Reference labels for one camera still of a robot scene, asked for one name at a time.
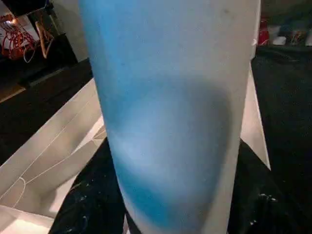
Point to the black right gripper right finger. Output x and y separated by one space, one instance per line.
263 200

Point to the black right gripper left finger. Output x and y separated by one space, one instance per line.
92 200

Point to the white plastic table top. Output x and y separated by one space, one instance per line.
48 146

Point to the white plastic table leg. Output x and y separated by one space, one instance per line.
170 97

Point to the black mat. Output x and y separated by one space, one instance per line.
287 107

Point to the small red bottle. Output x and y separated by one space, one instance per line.
263 31

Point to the white cabinet with glass doors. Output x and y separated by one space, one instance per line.
287 19

